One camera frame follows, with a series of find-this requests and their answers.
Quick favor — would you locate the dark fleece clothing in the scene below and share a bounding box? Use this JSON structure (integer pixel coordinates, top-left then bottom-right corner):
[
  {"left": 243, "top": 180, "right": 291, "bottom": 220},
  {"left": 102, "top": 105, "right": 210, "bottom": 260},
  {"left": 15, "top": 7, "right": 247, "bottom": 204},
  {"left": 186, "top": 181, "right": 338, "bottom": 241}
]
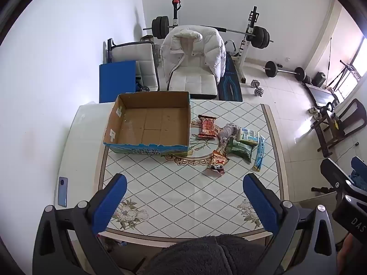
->
[{"left": 143, "top": 234, "right": 276, "bottom": 275}]

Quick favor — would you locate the short barbell with black plates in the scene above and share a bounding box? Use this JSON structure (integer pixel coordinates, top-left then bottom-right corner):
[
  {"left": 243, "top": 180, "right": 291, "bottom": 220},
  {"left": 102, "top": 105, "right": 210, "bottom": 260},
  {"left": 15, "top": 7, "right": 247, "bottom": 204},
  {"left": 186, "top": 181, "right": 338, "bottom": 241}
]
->
[{"left": 263, "top": 60, "right": 306, "bottom": 81}]

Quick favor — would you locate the small black and white packet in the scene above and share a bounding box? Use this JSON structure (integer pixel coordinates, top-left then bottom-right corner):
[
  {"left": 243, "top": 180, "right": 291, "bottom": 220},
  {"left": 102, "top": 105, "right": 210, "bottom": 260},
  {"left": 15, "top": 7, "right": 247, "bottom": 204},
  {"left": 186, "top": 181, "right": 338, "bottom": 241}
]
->
[{"left": 205, "top": 163, "right": 226, "bottom": 175}]

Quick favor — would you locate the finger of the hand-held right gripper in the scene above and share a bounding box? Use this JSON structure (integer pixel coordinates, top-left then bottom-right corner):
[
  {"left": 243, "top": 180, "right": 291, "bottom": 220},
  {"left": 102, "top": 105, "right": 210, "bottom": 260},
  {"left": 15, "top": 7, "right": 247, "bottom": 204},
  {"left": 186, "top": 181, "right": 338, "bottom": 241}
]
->
[
  {"left": 351, "top": 156, "right": 367, "bottom": 192},
  {"left": 320, "top": 158, "right": 357, "bottom": 198}
]

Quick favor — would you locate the long blue packet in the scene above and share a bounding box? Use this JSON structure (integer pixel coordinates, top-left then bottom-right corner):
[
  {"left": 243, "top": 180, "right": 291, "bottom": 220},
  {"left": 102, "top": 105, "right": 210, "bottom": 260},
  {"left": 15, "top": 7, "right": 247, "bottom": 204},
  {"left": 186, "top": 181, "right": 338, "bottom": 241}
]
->
[{"left": 253, "top": 136, "right": 266, "bottom": 173}]

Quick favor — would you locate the white side table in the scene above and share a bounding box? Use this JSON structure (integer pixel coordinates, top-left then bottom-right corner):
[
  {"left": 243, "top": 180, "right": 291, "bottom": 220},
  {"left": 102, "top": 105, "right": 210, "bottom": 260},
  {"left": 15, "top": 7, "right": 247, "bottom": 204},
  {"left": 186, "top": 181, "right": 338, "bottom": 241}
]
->
[{"left": 56, "top": 102, "right": 116, "bottom": 210}]

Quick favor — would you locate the blue and white tissue pack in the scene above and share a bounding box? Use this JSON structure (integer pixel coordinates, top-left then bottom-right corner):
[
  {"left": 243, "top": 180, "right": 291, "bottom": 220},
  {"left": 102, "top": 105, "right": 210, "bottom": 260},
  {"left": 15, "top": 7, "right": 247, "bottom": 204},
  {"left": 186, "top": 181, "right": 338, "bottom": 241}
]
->
[{"left": 237, "top": 127, "right": 260, "bottom": 145}]

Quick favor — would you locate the person's right hand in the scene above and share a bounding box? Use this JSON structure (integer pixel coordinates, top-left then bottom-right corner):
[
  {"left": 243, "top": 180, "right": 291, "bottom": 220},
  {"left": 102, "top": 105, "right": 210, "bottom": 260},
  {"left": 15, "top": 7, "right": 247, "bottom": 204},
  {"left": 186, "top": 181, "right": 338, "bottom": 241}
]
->
[{"left": 337, "top": 233, "right": 362, "bottom": 275}]

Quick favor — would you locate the white weight rack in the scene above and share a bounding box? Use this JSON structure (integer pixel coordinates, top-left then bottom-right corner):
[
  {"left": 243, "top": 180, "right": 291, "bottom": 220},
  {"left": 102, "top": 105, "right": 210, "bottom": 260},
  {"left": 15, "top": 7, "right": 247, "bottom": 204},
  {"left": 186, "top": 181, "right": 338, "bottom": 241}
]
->
[{"left": 170, "top": 0, "right": 259, "bottom": 84}]

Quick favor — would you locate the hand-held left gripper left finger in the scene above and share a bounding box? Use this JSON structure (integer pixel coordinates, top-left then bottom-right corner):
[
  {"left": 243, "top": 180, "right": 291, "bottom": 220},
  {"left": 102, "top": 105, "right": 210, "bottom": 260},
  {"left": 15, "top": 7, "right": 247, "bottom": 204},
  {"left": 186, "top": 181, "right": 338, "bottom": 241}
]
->
[{"left": 32, "top": 173, "right": 128, "bottom": 275}]

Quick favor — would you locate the chrome dumbbell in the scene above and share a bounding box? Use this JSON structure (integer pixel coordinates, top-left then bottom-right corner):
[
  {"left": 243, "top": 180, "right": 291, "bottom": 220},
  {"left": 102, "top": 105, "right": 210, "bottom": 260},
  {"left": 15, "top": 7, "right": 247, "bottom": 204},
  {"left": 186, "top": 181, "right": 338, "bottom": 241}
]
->
[{"left": 250, "top": 79, "right": 266, "bottom": 96}]

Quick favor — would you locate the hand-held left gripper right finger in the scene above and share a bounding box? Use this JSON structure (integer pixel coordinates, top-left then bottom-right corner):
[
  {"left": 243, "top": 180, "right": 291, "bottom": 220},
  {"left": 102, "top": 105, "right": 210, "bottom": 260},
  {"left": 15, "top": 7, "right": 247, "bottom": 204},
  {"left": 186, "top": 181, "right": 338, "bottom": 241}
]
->
[{"left": 243, "top": 173, "right": 339, "bottom": 275}]

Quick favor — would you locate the blue weight bench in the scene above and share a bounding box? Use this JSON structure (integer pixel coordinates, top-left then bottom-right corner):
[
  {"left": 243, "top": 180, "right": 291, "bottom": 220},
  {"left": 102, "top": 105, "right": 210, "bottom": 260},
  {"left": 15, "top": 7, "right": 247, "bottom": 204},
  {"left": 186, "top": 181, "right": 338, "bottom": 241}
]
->
[{"left": 217, "top": 51, "right": 244, "bottom": 102}]

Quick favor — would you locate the blue smartphone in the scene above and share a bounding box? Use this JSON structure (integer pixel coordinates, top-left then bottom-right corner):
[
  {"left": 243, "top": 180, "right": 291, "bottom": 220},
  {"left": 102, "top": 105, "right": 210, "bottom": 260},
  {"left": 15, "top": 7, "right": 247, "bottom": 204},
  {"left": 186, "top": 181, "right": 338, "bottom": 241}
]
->
[{"left": 57, "top": 176, "right": 68, "bottom": 208}]

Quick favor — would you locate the blue board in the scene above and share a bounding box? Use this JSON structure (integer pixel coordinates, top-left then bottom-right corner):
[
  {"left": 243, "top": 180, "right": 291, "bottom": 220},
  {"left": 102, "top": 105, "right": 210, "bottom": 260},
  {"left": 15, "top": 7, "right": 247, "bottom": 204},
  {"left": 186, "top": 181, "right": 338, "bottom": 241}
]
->
[{"left": 99, "top": 60, "right": 137, "bottom": 104}]

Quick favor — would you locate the red snack packet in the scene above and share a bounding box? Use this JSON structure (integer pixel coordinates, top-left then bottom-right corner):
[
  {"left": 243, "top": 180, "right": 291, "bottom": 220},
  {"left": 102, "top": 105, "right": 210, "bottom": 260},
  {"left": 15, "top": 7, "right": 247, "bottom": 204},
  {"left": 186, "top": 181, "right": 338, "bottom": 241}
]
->
[{"left": 197, "top": 115, "right": 217, "bottom": 139}]

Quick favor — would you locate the black treadmill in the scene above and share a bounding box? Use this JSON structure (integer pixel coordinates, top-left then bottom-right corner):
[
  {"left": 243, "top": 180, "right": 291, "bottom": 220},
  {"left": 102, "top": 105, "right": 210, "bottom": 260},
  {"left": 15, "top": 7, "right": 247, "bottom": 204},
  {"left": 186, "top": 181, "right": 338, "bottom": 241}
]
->
[{"left": 305, "top": 82, "right": 339, "bottom": 107}]

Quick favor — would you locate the open cardboard box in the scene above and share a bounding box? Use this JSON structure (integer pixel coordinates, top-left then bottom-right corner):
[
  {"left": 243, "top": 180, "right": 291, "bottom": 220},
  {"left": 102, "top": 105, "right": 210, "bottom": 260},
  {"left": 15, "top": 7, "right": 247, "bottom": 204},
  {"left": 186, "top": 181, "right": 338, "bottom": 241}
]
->
[{"left": 103, "top": 91, "right": 191, "bottom": 157}]

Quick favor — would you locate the green snack packet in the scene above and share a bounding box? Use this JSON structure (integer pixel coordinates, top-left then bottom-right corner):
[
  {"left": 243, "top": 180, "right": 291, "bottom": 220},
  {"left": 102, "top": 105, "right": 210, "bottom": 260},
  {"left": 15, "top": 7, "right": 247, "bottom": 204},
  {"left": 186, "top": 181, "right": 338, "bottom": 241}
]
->
[{"left": 228, "top": 139, "right": 256, "bottom": 164}]

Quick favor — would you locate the window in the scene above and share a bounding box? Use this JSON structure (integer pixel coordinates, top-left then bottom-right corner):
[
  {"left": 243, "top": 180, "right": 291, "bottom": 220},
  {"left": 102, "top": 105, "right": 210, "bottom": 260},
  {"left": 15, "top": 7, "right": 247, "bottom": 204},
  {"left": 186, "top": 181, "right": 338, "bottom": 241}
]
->
[{"left": 338, "top": 33, "right": 367, "bottom": 99}]

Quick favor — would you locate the grey and white chair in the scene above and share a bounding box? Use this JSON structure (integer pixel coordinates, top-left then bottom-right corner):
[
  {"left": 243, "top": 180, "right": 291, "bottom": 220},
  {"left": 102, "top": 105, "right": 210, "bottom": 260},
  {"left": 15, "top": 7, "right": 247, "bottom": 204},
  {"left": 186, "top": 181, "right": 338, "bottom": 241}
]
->
[{"left": 107, "top": 38, "right": 160, "bottom": 93}]

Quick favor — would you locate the black tripod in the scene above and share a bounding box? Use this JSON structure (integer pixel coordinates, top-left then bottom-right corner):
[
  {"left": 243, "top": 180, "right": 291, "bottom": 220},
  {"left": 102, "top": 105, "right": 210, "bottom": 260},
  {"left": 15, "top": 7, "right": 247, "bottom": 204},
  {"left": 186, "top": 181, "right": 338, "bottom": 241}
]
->
[{"left": 329, "top": 60, "right": 359, "bottom": 93}]

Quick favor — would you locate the black box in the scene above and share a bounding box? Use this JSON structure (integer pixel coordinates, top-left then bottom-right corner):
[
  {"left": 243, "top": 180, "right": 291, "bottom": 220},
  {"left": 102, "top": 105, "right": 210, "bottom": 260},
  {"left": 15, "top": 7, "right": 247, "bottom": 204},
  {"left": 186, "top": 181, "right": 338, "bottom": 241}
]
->
[{"left": 314, "top": 71, "right": 326, "bottom": 88}]

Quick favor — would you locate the white down jacket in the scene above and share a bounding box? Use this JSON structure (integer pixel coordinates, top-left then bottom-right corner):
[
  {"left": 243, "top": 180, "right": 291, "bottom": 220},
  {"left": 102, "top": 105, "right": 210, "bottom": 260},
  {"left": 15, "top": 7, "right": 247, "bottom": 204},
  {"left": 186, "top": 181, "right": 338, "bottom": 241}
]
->
[{"left": 159, "top": 25, "right": 227, "bottom": 84}]

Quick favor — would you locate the white cushioned chair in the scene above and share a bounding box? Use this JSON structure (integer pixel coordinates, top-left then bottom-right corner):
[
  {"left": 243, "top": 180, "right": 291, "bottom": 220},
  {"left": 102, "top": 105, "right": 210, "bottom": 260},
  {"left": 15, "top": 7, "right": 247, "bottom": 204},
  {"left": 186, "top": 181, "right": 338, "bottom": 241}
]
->
[{"left": 167, "top": 62, "right": 219, "bottom": 99}]

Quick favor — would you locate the black chair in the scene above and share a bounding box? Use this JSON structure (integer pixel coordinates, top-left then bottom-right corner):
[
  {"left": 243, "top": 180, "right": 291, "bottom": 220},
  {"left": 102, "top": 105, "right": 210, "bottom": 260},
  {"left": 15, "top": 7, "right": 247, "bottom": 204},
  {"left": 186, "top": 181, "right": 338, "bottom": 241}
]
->
[{"left": 311, "top": 98, "right": 367, "bottom": 158}]

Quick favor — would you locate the orange snack packet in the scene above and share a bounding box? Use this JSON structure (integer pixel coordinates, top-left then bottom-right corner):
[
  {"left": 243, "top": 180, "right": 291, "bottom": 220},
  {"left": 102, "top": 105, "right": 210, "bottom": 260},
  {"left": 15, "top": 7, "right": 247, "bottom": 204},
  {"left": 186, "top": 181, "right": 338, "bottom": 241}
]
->
[{"left": 212, "top": 150, "right": 230, "bottom": 167}]

